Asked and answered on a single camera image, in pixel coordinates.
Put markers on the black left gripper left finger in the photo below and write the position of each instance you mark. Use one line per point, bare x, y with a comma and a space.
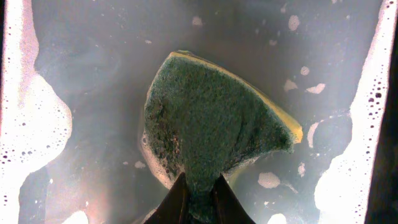
174, 207

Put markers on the green yellow sponge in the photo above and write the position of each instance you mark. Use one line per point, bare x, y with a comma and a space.
202, 122

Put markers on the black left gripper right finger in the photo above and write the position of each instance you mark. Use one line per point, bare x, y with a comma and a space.
227, 207

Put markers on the black rectangular water tray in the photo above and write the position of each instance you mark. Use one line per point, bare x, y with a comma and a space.
74, 78

